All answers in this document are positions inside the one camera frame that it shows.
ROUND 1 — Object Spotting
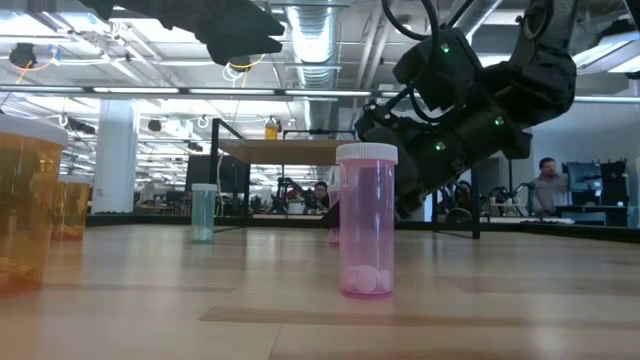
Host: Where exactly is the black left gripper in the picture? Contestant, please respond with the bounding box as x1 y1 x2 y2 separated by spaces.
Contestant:
79 0 285 66

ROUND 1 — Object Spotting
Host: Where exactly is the pink pill bottle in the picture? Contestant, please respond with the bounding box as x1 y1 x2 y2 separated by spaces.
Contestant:
335 142 399 300
328 183 342 247

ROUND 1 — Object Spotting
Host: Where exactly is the teal pill bottle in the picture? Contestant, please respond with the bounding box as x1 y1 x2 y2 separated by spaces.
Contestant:
191 183 219 245

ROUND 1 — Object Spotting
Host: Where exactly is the large orange pill bottle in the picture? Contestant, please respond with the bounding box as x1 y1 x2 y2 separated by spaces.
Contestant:
0 113 69 297
51 174 94 242

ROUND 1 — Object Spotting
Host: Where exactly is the wooden shelf with black legs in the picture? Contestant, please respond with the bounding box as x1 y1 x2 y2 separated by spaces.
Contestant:
209 118 481 240

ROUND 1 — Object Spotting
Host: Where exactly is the person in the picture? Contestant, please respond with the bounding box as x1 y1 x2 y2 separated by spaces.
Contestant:
451 180 474 221
530 157 571 216
310 180 331 211

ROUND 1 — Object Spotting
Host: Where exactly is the long ceiling light bar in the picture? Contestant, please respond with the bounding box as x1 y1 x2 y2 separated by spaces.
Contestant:
0 84 640 104

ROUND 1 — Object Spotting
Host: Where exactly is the silver ventilation duct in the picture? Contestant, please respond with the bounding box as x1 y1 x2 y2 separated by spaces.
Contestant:
272 0 351 91

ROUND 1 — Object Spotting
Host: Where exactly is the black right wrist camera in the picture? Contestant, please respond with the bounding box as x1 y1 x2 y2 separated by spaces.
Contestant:
392 27 484 114

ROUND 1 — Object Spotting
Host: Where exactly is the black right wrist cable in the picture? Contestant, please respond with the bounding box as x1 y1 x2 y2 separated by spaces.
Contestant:
380 0 469 126

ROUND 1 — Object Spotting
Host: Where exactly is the black metal table frame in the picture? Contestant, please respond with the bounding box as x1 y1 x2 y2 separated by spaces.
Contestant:
84 213 640 244

